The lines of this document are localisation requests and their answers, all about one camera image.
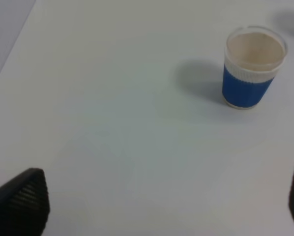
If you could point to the blue white paper cup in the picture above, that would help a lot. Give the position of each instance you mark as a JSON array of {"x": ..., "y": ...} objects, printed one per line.
[{"x": 253, "y": 57}]

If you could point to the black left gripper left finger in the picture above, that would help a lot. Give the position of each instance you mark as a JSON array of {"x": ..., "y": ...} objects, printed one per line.
[{"x": 24, "y": 204}]

